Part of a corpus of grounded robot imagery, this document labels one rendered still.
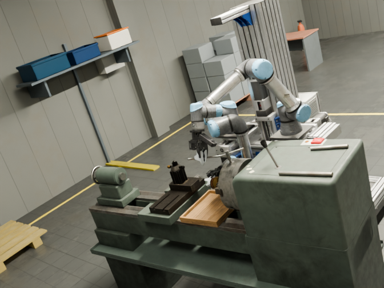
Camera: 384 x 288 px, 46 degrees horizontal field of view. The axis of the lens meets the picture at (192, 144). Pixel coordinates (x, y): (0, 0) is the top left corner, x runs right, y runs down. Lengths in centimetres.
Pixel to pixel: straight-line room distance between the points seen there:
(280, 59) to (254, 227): 128
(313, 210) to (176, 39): 630
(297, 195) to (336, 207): 20
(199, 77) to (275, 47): 482
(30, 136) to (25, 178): 58
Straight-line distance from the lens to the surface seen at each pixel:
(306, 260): 258
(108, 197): 361
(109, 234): 365
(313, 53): 931
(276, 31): 327
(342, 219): 234
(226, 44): 792
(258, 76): 272
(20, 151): 650
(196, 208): 307
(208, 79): 788
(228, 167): 268
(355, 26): 1151
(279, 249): 261
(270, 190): 240
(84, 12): 716
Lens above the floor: 231
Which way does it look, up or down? 20 degrees down
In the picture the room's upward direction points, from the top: 17 degrees counter-clockwise
